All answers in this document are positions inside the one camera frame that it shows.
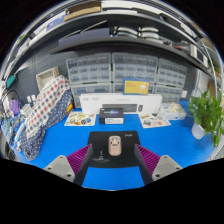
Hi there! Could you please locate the white tissue pack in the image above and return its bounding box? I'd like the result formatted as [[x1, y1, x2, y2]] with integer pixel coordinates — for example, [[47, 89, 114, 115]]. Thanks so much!
[[161, 102, 188, 121]]

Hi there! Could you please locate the grey small-drawer cabinet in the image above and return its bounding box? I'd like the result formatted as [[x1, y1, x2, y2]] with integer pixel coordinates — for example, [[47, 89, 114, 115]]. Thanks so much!
[[153, 58, 188, 104], [65, 52, 113, 85], [111, 52, 159, 84]]

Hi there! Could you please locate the white keyboard packaging box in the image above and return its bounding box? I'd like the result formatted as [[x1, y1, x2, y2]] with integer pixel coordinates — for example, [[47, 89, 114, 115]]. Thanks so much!
[[79, 93, 163, 116]]

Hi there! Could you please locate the black mouse pad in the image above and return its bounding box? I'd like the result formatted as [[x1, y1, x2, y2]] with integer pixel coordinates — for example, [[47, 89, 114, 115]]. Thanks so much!
[[83, 130, 142, 169]]

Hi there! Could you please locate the white woven basket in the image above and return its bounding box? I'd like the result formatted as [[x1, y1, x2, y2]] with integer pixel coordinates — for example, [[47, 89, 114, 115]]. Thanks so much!
[[35, 65, 61, 92]]

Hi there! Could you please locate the green potted plant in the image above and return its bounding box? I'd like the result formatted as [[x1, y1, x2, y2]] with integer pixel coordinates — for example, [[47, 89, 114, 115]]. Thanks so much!
[[186, 91, 224, 148]]

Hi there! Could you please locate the illustrated sticker sheet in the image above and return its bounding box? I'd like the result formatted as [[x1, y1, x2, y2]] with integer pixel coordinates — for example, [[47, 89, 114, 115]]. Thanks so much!
[[138, 112, 172, 129], [63, 111, 97, 127]]

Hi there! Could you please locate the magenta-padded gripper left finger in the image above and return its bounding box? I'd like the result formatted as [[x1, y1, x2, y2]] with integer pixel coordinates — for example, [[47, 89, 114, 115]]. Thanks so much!
[[43, 143, 94, 187]]

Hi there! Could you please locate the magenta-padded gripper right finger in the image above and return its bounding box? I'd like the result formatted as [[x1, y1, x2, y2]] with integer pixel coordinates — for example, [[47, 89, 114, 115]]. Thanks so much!
[[133, 143, 184, 187]]

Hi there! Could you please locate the red blue checkered cloth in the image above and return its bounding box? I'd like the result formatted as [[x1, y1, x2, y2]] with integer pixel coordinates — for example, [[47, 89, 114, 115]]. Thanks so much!
[[24, 74, 72, 139]]

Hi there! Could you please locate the purple object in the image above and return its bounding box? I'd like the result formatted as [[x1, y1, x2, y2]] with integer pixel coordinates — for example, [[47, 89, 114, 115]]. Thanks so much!
[[9, 99, 21, 118]]

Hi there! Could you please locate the teal wall-hung object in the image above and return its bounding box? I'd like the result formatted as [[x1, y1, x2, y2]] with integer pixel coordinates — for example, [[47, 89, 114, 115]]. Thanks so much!
[[5, 73, 17, 89]]

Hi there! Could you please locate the yellow red tool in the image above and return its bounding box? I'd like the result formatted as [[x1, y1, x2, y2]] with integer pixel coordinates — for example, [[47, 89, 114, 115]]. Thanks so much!
[[65, 103, 74, 115]]

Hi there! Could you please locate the yellow and blue box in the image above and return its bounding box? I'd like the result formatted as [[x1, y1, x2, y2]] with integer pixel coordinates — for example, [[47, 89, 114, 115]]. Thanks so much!
[[122, 78, 150, 96]]

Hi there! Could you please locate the pink transparent computer mouse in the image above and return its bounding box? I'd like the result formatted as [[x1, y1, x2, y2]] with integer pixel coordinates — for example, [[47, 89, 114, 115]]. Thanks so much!
[[107, 134, 122, 157]]

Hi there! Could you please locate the small dark labelled box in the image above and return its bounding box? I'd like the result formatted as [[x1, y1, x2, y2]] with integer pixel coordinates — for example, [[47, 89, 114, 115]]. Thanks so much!
[[98, 107, 125, 125]]

